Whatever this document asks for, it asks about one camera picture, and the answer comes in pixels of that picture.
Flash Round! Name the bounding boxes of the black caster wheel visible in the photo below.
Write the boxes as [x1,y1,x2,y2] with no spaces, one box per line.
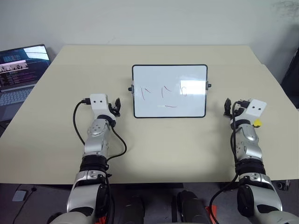
[276,181,292,191]

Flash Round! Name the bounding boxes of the grey power adapter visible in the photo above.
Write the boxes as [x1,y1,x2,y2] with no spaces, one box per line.
[12,190,27,202]

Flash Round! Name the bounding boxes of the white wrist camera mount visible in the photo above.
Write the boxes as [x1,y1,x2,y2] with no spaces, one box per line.
[235,99,267,124]
[90,93,117,122]

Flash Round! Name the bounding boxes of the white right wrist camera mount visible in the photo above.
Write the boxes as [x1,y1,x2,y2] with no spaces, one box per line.
[235,99,267,124]

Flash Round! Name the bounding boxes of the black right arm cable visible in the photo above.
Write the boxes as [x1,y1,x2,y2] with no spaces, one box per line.
[209,100,249,224]

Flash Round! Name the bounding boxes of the open grey laptop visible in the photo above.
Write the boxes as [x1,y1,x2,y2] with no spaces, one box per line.
[0,44,51,122]

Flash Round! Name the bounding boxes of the black table frame bar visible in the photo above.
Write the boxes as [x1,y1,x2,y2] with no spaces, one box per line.
[130,183,184,189]

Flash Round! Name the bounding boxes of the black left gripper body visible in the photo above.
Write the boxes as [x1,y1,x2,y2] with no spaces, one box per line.
[107,103,117,117]

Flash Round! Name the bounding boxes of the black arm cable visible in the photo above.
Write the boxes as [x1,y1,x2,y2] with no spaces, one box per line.
[73,98,128,224]
[209,100,249,224]

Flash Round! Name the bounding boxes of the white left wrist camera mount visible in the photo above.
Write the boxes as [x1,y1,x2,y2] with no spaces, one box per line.
[90,93,117,122]

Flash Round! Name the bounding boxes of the black-framed whiteboard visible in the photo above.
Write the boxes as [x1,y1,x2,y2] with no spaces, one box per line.
[128,64,213,119]

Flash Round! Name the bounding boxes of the black chair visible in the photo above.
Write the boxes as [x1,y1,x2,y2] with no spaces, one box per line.
[280,45,299,109]

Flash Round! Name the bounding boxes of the dark rounded shape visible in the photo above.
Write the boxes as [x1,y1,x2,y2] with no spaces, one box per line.
[122,195,150,224]
[177,190,210,224]

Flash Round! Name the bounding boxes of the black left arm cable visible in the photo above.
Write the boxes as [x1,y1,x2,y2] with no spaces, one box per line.
[73,98,128,224]

